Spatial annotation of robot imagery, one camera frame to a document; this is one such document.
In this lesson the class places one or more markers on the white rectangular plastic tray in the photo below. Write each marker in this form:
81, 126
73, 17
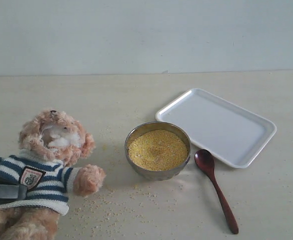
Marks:
233, 134

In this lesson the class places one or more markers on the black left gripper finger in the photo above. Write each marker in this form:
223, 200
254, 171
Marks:
11, 192

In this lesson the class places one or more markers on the yellow millet grain in bowl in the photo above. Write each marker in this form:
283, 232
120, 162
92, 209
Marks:
158, 150

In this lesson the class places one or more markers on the plush teddy bear striped sweater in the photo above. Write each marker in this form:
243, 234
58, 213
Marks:
50, 145

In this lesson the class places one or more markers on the dark red wooden spoon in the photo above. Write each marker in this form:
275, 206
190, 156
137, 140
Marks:
206, 163

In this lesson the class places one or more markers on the stainless steel bowl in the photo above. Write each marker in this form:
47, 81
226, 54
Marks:
151, 126

